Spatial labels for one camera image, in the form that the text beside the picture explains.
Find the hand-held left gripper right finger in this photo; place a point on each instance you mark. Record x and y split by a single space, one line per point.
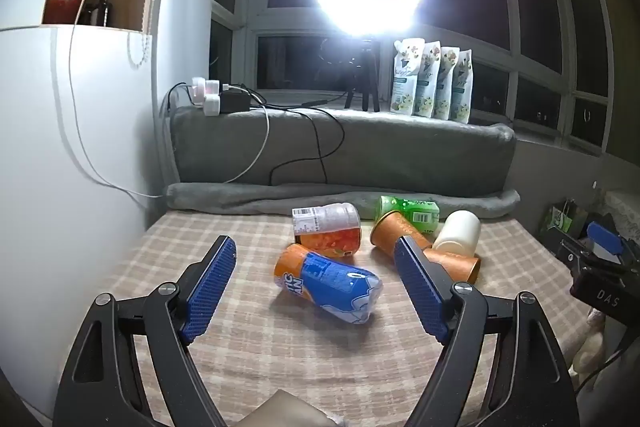
420 297

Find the orange and blue cup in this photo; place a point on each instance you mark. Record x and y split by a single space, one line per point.
327 289

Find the white floral refill pouch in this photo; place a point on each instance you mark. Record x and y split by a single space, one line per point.
464 92
447 87
430 82
406 77

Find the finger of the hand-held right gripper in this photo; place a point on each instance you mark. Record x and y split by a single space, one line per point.
606 240

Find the orange patterned paper cup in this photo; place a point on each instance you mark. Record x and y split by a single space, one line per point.
395 232

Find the green can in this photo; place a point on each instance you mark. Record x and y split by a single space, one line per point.
409 209

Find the brown paper cup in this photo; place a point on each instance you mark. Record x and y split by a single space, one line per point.
457 266

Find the beige pillow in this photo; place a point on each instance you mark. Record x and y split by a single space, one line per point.
285 412

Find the plaid bed sheet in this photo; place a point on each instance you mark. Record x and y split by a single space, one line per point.
250 357

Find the green paper bag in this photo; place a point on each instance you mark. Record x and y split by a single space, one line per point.
559 218

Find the rolled grey blanket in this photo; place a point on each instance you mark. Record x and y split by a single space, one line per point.
240 199

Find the grey cushion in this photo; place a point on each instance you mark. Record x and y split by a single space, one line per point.
400 152

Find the black tripod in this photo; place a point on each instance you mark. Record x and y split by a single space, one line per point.
369 72

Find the white cabinet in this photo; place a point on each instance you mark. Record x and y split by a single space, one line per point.
35 132

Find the orange fruit cup white lid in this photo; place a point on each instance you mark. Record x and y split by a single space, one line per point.
327 229

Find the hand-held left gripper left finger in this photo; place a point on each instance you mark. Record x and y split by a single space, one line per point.
210 292

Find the dark bottle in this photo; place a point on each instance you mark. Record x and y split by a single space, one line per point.
104 12
90 14

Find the white charger plug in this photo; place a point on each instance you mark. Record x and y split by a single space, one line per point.
213 87
211 105
197 89

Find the black power strip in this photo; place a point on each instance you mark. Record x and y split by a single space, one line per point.
235 101

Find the white cloth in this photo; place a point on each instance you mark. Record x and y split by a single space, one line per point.
590 347

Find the window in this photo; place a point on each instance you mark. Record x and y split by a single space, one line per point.
530 2

